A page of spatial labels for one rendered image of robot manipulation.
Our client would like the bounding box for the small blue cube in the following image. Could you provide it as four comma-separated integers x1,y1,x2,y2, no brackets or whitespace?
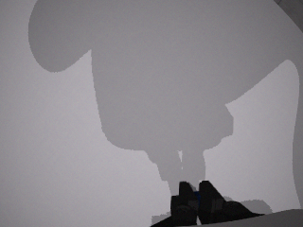
194,191,201,207

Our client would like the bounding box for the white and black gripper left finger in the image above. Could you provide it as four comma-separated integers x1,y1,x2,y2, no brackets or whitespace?
150,182,199,227

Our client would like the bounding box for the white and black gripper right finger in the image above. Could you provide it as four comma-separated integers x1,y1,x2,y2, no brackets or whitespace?
198,181,265,224

